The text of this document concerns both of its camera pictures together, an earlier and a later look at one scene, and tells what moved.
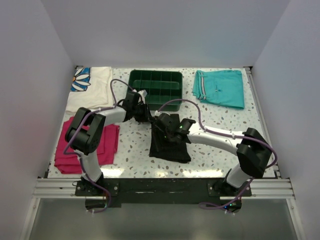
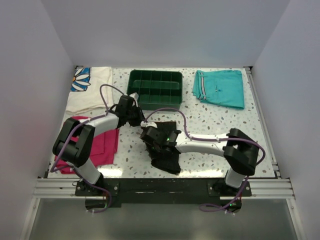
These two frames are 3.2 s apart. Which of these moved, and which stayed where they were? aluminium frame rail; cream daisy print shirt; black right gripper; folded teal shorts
Moved: black right gripper
Stayed: cream daisy print shirt; folded teal shorts; aluminium frame rail
